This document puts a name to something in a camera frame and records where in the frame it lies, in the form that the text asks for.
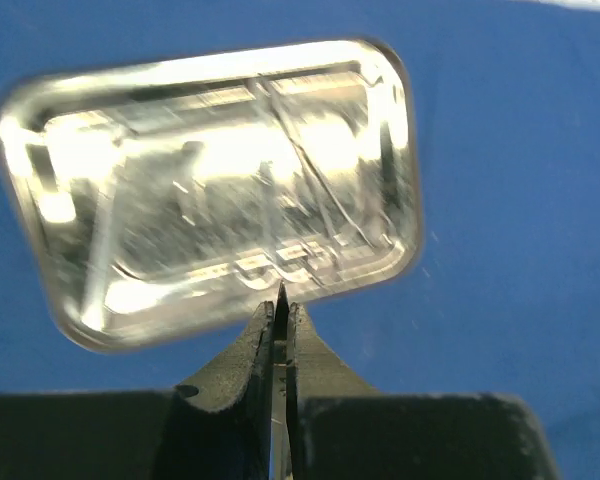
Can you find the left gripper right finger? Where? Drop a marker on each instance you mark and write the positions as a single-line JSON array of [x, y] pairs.
[[340, 427]]

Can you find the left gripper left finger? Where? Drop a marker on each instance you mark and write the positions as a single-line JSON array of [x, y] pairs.
[[213, 425]]

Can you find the blue surgical cloth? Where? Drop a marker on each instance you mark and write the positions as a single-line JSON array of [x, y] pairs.
[[506, 294]]

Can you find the surgical instruments in tray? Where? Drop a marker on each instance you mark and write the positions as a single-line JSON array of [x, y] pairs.
[[329, 221]]

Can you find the steel instrument tray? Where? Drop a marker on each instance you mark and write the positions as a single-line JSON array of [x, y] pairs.
[[136, 185]]

